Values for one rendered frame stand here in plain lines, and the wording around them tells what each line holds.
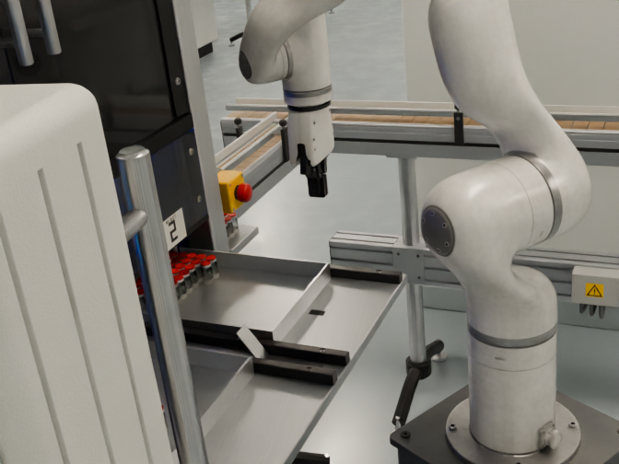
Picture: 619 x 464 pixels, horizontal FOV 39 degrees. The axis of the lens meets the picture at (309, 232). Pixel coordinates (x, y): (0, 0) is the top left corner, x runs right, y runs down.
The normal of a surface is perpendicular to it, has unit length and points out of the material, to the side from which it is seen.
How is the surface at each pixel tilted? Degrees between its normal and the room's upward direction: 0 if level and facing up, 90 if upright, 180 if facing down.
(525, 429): 90
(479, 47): 76
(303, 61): 94
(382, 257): 90
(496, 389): 90
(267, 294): 0
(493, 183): 31
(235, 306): 0
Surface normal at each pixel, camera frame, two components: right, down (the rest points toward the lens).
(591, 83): -0.39, 0.43
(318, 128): 0.86, 0.12
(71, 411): 0.96, 0.03
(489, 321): -0.64, 0.44
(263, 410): -0.10, -0.90
